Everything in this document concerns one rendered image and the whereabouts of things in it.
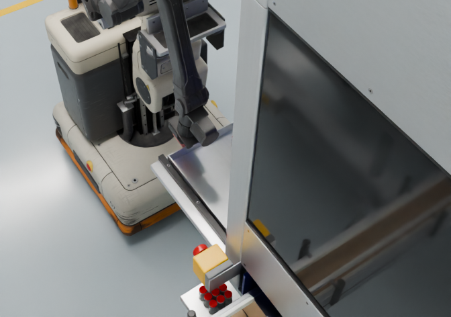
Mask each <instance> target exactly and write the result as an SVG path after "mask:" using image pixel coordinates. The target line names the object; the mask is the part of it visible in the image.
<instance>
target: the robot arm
mask: <svg viewBox="0 0 451 317"><path fill-rule="evenodd" d="M81 1H82V2H83V5H84V8H85V11H86V12H87V15H88V18H89V20H90V21H97V20H98V19H101V18H103V19H104V20H105V22H106V23H107V25H109V26H110V27H113V26H116V25H118V24H119V25H120V24H121V22H123V21H125V20H127V19H133V18H135V17H136V16H135V15H137V14H139V13H141V12H143V11H144V4H143V0H81ZM156 2H157V5H158V10H159V14H160V18H161V22H162V27H163V30H164V36H165V39H166V44H167V48H168V53H169V56H170V61H171V65H172V73H173V80H172V83H173V86H174V89H173V92H174V97H175V107H174V108H175V109H176V110H177V112H178V113H179V115H178V116H176V117H174V118H172V119H170V120H169V121H168V127H169V128H170V130H171V132H172V133H173V135H174V137H175V138H176V139H177V141H178V142H179V144H180V145H181V146H182V147H185V146H186V147H187V149H189V148H191V147H193V145H195V144H197V143H200V144H201V145H202V146H203V147H205V146H209V145H210V144H212V143H213V142H214V141H215V140H216V139H217V138H218V136H219V132H218V131H217V129H216V127H215V126H214V124H213V123H212V121H211V120H210V119H209V118H208V115H209V113H208V112H207V111H206V109H205V108H204V107H203V106H204V105H205V104H207V102H208V99H209V91H208V89H207V87H206V86H205V85H203V83H202V79H201V77H200V76H199V73H198V72H197V68H196V65H195V59H194V55H193V49H192V46H191V39H190V35H189V29H188V25H187V20H186V16H185V10H184V6H183V0H156Z"/></svg>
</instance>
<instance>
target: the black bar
mask: <svg viewBox="0 0 451 317"><path fill-rule="evenodd" d="M158 160H159V161H160V163H161V164H162V165H163V167H164V168H165V169H166V170H167V171H168V173H169V174H170V176H171V177H172V178H173V179H174V180H175V182H176V183H177V185H178V186H179V187H180V188H181V189H182V191H183V192H184V193H185V195H186V196H187V197H188V198H189V200H190V201H191V203H192V204H193V205H194V206H195V207H196V209H197V210H198V211H199V213H200V214H201V215H202V216H203V218H204V219H205V221H206V222H207V223H208V224H209V225H210V227H211V228H212V229H213V231H214V232H215V233H216V234H217V236H218V237H219V239H220V240H221V241H222V242H223V243H224V245H226V233H225V232H224V230H223V229H222V228H221V226H220V225H219V224H218V223H217V222H216V220H215V219H214V217H213V216H212V215H211V214H210V213H209V211H208V210H207V209H206V207H205V206H204V205H203V204H202V203H201V201H200V200H199V198H198V197H197V196H196V195H195V194H194V192H193V191H192V190H191V188H190V187H189V186H188V185H187V184H186V182H185V181H184V179H183V178H182V177H181V176H180V175H179V173H178V172H177V171H176V169H175V168H174V167H173V166H172V165H171V163H170V162H169V161H168V159H167V158H166V157H165V156H164V154H162V155H160V156H158Z"/></svg>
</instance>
